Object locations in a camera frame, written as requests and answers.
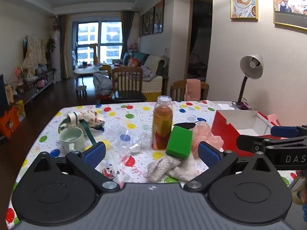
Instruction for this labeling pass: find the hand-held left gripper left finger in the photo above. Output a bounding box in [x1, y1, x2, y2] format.
[34, 141, 121, 193]

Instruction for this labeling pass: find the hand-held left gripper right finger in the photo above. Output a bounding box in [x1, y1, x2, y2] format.
[183, 141, 279, 194]

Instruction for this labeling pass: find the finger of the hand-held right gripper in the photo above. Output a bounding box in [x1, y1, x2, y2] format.
[271, 126, 307, 138]
[236, 134, 300, 153]

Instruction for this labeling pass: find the red cardboard box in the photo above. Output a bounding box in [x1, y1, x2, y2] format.
[211, 110, 281, 149]

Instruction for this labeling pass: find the orange liquid plastic bottle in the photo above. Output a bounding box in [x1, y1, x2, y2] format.
[151, 95, 173, 151]

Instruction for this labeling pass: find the person's right hand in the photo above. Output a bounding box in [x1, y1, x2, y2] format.
[291, 170, 307, 206]

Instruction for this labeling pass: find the pink mesh bath puff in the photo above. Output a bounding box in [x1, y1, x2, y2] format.
[191, 121, 224, 159]

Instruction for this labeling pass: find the red print plastic bag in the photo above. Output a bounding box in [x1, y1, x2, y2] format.
[99, 157, 136, 186]

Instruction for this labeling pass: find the pale green mug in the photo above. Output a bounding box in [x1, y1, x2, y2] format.
[59, 126, 86, 153]

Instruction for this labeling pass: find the clear zip plastic bag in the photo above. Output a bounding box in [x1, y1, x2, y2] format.
[109, 129, 136, 150]

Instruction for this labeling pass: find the green sponge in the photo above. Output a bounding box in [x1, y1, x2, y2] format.
[165, 126, 193, 160]

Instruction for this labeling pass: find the printed pouch with green ribbon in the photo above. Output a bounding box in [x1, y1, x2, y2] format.
[59, 110, 105, 146]

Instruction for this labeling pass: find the black cloth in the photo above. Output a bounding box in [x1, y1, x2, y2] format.
[173, 122, 200, 130]

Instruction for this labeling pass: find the white paper sheet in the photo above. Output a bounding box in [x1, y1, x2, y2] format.
[217, 103, 235, 111]

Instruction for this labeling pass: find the grey speckled cloth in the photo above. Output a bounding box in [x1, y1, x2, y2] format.
[146, 156, 181, 182]

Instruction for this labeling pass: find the polka dot tablecloth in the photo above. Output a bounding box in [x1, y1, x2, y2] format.
[7, 100, 298, 223]

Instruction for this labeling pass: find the pink cloth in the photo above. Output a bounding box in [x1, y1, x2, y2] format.
[185, 79, 201, 100]

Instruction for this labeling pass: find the grey bag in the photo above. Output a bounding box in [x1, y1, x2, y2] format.
[93, 73, 113, 94]

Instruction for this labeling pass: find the white desk lamp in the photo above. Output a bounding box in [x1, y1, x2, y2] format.
[231, 53, 264, 111]

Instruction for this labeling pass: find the wooden chair with black seat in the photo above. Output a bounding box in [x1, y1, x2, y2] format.
[111, 66, 147, 103]

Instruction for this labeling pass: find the white coffee table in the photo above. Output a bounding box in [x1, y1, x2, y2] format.
[73, 65, 103, 80]

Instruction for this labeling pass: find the yellow box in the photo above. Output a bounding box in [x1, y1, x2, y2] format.
[15, 100, 26, 122]

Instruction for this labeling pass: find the low tv cabinet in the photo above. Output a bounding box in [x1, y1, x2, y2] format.
[13, 69, 57, 102]

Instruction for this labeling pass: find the orange paper bag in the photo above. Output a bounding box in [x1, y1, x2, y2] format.
[0, 107, 21, 139]

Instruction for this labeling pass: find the sofa with cream cover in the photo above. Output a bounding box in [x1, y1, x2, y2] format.
[122, 51, 169, 101]

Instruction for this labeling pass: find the red sofa cushion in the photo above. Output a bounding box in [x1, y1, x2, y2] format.
[127, 57, 141, 68]

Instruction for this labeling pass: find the white tower air conditioner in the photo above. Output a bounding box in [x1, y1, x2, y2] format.
[51, 30, 60, 77]

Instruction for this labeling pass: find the grey and yellow curtain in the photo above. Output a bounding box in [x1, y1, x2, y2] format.
[59, 14, 72, 80]
[120, 11, 135, 61]

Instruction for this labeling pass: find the large window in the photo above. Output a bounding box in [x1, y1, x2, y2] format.
[76, 21, 124, 65]

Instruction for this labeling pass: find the framed food picture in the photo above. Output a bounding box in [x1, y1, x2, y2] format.
[230, 0, 259, 21]

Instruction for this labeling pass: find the framed wall poster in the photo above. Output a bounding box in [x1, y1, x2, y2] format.
[270, 0, 307, 31]

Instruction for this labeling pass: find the row of dark wall pictures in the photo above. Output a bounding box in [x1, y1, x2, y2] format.
[138, 0, 165, 38]

